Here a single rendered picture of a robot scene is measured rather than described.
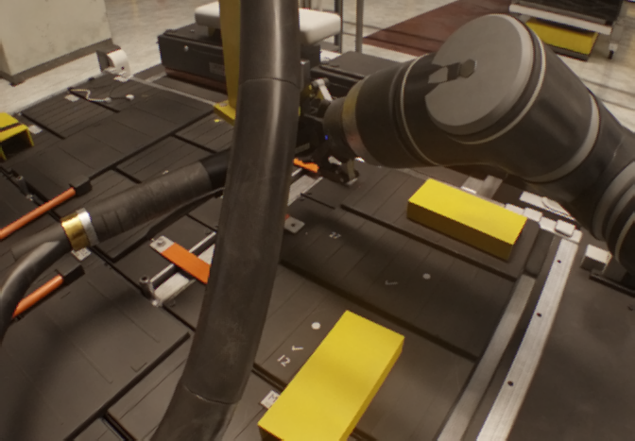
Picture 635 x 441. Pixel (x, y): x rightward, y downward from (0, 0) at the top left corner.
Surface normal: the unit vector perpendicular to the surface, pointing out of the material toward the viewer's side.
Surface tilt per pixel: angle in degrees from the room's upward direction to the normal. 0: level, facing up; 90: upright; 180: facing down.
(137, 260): 0
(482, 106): 60
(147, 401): 0
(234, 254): 45
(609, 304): 0
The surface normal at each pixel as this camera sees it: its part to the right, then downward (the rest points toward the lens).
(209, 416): 0.25, 0.07
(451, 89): -0.81, -0.28
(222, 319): -0.13, -0.13
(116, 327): -0.01, -0.79
